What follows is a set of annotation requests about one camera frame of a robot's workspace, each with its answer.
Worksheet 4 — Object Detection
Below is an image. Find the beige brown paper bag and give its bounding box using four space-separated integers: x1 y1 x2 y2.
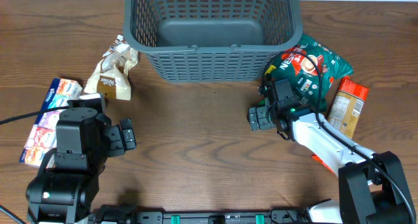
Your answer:
84 35 138 101

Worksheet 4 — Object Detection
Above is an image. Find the green Nescafe coffee bag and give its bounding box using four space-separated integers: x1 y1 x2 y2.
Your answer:
265 34 353 111

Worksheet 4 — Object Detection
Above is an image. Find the orange biscuit packet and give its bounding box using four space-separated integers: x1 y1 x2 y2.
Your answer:
310 75 370 174

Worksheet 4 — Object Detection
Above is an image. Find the Kleenex tissue multipack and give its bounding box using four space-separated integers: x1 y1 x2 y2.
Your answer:
19 78 82 167

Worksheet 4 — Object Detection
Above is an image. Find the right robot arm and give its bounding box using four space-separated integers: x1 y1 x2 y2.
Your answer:
248 79 417 223

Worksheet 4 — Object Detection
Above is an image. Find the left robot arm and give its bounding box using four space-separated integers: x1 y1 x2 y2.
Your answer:
26 99 137 223

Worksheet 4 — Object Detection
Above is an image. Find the grey plastic laundry basket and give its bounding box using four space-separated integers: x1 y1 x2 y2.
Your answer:
123 0 303 83

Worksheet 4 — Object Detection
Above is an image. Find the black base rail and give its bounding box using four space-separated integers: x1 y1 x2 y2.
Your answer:
94 204 314 224

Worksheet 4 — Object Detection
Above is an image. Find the left black cable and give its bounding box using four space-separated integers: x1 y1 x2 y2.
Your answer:
0 106 69 126

